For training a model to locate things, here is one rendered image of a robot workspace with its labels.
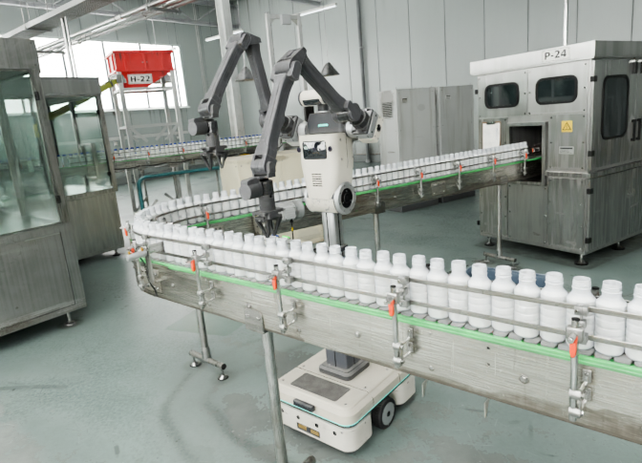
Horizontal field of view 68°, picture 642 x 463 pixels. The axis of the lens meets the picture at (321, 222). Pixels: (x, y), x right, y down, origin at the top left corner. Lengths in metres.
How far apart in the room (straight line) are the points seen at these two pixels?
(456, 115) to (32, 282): 6.48
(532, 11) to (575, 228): 9.42
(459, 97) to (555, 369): 7.36
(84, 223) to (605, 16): 11.57
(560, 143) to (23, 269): 4.72
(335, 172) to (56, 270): 2.92
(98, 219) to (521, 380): 5.98
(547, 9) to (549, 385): 12.76
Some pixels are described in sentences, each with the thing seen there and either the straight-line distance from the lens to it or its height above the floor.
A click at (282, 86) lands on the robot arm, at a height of 1.69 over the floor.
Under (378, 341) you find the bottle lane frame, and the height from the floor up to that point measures 0.90.
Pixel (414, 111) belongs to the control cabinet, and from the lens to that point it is 7.72.
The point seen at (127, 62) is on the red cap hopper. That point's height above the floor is 2.63.
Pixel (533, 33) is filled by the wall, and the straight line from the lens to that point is 13.78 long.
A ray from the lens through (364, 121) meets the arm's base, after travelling 2.14.
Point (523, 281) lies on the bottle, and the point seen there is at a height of 1.15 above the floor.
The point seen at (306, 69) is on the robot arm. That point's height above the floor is 1.75.
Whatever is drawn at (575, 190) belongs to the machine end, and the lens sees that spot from 4.97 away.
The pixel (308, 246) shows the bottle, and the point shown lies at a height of 1.16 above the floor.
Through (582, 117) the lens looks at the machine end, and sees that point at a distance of 4.88.
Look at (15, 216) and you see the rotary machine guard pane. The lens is 4.42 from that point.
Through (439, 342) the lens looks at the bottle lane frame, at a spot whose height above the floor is 0.95.
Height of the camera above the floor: 1.57
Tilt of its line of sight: 12 degrees down
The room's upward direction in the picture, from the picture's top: 5 degrees counter-clockwise
